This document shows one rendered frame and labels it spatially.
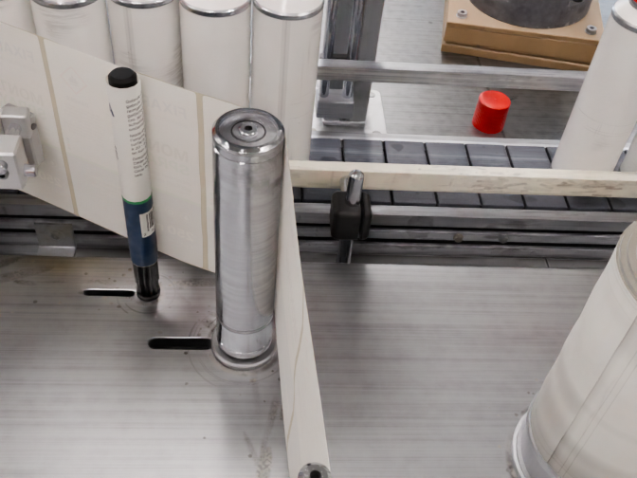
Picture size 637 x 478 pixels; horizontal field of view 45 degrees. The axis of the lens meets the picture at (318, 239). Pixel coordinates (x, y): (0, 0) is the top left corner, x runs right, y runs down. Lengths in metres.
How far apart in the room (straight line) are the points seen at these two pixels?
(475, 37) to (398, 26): 0.10
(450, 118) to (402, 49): 0.14
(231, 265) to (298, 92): 0.19
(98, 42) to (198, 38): 0.07
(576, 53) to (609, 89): 0.31
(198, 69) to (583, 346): 0.33
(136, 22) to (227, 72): 0.07
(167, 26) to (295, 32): 0.09
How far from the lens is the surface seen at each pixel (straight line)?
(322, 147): 0.69
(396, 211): 0.64
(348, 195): 0.57
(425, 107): 0.84
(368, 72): 0.65
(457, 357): 0.55
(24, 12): 0.60
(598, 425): 0.43
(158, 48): 0.58
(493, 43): 0.94
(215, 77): 0.58
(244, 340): 0.50
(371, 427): 0.51
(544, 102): 0.90
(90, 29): 0.58
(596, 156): 0.68
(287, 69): 0.57
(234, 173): 0.39
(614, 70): 0.64
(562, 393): 0.44
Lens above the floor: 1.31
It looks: 46 degrees down
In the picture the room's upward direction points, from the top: 7 degrees clockwise
